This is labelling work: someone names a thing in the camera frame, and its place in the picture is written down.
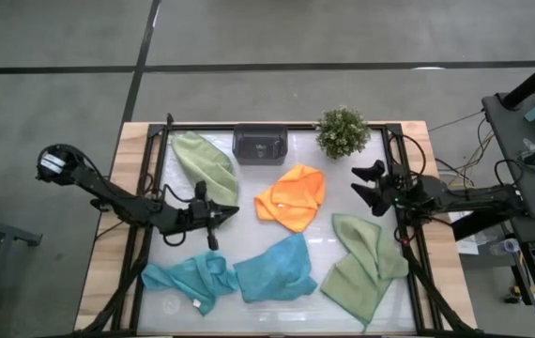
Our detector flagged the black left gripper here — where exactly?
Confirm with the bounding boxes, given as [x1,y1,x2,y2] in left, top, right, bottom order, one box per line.
[159,180,241,252]

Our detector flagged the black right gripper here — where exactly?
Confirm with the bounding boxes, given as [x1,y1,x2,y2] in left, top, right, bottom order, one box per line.
[350,159,419,219]

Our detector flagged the green microfiber towel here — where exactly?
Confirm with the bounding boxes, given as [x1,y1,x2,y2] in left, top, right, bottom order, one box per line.
[171,131,240,207]
[319,213,410,330]

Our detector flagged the blue towel with white tag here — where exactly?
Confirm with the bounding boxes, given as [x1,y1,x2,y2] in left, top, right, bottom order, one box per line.
[140,251,239,316]

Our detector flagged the orange microfiber towel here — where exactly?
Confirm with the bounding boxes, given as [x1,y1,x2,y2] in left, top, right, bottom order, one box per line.
[253,162,328,235]

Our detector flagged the blue microfiber towel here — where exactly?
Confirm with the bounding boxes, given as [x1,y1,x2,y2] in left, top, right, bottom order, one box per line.
[233,233,319,304]

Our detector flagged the small green potted plant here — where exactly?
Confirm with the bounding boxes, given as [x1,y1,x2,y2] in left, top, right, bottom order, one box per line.
[314,105,372,161]

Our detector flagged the dark grey plastic bin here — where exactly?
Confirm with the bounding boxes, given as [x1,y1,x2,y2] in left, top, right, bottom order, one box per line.
[232,123,290,166]

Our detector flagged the white translucent table mat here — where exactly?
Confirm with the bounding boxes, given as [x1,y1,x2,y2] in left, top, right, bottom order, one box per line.
[138,130,417,334]

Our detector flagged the white paper sheets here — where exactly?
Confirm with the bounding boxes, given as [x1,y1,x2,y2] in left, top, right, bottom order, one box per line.
[448,196,498,257]

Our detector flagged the clear plastic bottle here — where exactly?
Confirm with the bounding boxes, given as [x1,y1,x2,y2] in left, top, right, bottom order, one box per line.
[490,238,522,257]

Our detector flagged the grey side desk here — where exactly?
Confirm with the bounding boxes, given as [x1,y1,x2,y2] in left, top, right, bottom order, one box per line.
[450,91,535,338]

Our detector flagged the yellow and black tool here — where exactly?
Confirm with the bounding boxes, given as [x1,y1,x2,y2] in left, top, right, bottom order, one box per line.
[504,284,525,304]

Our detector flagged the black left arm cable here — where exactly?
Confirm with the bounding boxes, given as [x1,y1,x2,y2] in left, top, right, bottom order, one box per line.
[161,183,198,249]

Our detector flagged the loose floor cable bundle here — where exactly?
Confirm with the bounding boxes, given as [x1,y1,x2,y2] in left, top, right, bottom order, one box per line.
[429,110,498,189]

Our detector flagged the black aluminium table frame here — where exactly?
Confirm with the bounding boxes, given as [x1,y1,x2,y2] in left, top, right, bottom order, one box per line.
[37,112,522,338]

